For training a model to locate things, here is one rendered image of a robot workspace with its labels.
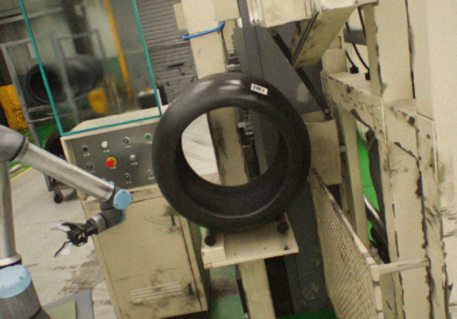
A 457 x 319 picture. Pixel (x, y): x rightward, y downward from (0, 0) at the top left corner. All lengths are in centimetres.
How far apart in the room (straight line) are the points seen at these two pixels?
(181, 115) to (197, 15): 51
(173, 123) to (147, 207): 100
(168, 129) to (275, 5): 58
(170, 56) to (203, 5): 935
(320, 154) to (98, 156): 120
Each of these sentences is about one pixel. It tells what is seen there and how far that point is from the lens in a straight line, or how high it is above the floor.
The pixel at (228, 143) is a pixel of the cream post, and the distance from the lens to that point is 193.
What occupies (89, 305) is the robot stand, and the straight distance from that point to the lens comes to 215.
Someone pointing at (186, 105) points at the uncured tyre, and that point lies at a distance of 152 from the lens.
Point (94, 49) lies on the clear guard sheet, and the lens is 234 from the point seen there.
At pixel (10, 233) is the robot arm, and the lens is 207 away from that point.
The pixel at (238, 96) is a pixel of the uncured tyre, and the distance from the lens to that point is 151.
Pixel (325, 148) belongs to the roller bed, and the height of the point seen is 108.
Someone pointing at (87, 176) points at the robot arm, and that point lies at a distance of 199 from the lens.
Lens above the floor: 167
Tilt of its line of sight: 15 degrees down
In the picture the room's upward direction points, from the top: 11 degrees counter-clockwise
